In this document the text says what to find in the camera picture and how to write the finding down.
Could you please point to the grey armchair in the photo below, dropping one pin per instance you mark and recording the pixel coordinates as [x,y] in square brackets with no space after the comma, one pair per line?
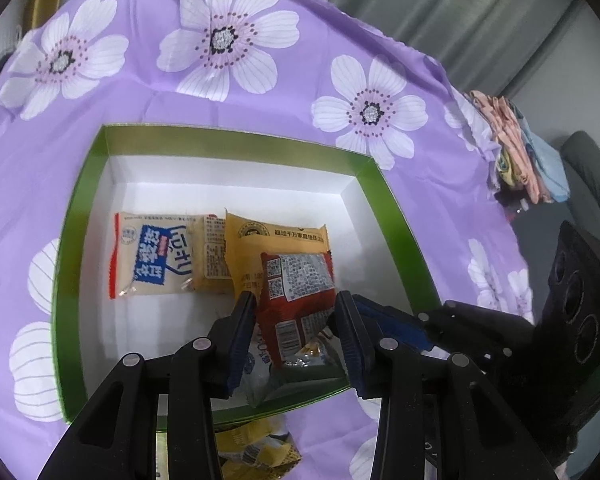
[595,170]

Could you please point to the gold green snack packet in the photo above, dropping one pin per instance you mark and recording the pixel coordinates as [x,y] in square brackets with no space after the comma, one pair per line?
[260,452]

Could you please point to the stack of folded clothes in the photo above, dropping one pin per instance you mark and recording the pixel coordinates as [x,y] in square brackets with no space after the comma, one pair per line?
[525,160]

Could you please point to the blue white snack packet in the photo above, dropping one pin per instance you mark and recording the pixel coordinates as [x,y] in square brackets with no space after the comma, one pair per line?
[150,255]

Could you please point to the purple floral sheet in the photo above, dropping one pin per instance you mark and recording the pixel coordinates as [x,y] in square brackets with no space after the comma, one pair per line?
[280,105]

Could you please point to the clear cracker packet white label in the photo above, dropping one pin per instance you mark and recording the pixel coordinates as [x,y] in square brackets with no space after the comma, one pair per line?
[210,255]

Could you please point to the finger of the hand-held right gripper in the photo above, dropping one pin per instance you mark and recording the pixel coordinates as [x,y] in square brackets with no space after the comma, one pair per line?
[480,322]
[395,321]

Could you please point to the green cardboard box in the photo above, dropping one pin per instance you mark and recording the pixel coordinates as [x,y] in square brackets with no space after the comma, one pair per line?
[145,340]

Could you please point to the red snack packet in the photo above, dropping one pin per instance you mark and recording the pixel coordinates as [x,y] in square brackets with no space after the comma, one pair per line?
[295,305]

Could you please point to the small shiny snack packet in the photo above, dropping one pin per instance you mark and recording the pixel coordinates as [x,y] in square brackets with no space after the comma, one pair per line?
[310,350]

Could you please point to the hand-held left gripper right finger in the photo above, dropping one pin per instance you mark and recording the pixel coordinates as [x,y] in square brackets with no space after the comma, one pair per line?
[352,342]

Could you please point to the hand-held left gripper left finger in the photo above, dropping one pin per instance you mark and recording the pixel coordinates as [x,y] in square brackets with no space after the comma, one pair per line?
[242,342]

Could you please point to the yellow snack packet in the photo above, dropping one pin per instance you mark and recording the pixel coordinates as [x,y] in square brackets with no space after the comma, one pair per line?
[250,255]

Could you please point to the grey curtain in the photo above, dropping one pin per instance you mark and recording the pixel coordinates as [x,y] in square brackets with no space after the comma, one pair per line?
[455,5]

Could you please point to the white packet blue print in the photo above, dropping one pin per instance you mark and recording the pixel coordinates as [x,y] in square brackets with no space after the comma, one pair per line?
[260,370]

